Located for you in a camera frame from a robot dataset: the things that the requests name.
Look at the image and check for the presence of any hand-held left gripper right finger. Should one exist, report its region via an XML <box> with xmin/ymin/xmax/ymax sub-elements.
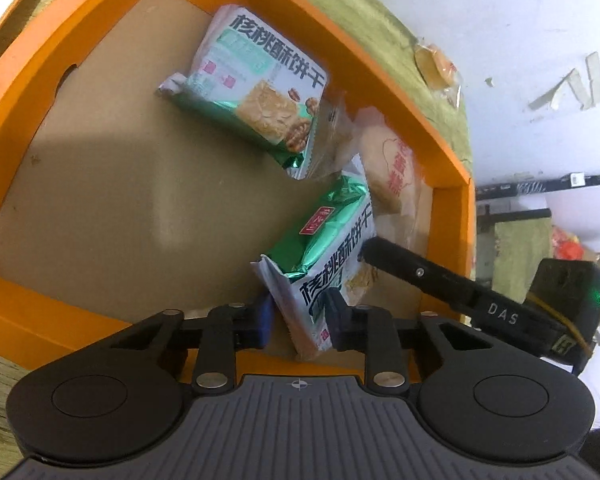
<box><xmin>324</xmin><ymin>290</ymin><xmax>502</xmax><ymax>397</ymax></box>

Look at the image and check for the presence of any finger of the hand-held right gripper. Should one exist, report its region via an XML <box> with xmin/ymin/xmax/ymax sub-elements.
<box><xmin>359</xmin><ymin>236</ymin><xmax>483</xmax><ymax>318</ymax></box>

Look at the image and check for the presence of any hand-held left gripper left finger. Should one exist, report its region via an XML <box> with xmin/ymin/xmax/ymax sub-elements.
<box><xmin>110</xmin><ymin>292</ymin><xmax>276</xmax><ymax>394</ymax></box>

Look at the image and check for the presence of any green biscuit packet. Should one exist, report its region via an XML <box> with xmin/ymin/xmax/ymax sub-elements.
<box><xmin>155</xmin><ymin>4</ymin><xmax>331</xmax><ymax>181</ymax></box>
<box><xmin>250</xmin><ymin>170</ymin><xmax>378</xmax><ymax>362</ymax></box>

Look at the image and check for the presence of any round pastry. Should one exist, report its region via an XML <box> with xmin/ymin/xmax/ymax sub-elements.
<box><xmin>312</xmin><ymin>92</ymin><xmax>433</xmax><ymax>256</ymax></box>

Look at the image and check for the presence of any orange cardboard box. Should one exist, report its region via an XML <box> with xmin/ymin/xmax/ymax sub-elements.
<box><xmin>0</xmin><ymin>0</ymin><xmax>477</xmax><ymax>372</ymax></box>

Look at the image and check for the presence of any wooden desktop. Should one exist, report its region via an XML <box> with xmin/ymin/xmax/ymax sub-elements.
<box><xmin>0</xmin><ymin>0</ymin><xmax>476</xmax><ymax>466</ymax></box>

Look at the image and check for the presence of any red snack packet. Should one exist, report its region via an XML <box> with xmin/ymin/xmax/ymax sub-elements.
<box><xmin>551</xmin><ymin>225</ymin><xmax>600</xmax><ymax>262</ymax></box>

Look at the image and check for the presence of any black power strip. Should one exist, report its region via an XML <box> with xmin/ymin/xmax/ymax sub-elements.
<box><xmin>475</xmin><ymin>173</ymin><xmax>600</xmax><ymax>200</ymax></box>

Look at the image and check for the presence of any small pastry in clear wrapper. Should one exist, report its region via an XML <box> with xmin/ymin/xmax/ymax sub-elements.
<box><xmin>413</xmin><ymin>37</ymin><xmax>463</xmax><ymax>108</ymax></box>

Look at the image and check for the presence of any peeling wall tape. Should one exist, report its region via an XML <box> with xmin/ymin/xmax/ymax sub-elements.
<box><xmin>527</xmin><ymin>51</ymin><xmax>600</xmax><ymax>112</ymax></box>

